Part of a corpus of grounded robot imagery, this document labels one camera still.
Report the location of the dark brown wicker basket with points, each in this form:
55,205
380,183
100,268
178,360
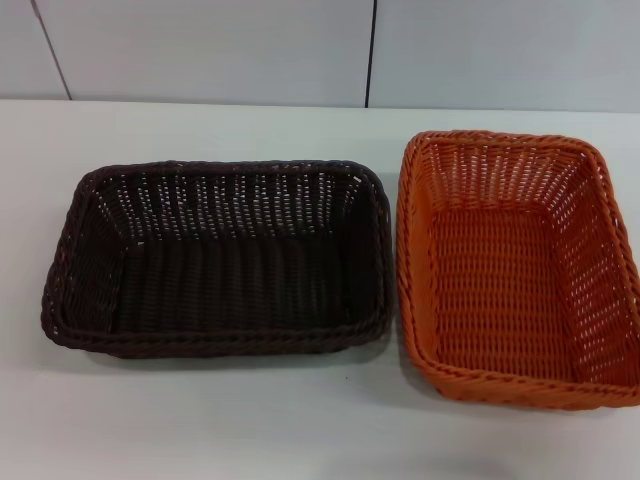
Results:
225,280

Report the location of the orange wicker basket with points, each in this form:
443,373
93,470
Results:
500,290

